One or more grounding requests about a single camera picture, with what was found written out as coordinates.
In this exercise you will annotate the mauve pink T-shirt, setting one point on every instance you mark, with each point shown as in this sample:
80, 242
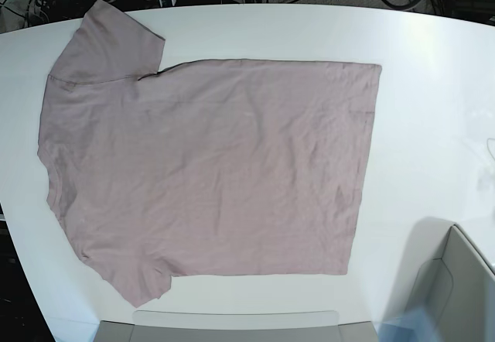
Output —
210, 167

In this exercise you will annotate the grey tray at bottom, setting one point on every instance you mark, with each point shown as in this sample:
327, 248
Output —
166, 326

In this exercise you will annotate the grey bin at right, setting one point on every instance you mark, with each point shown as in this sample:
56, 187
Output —
453, 296

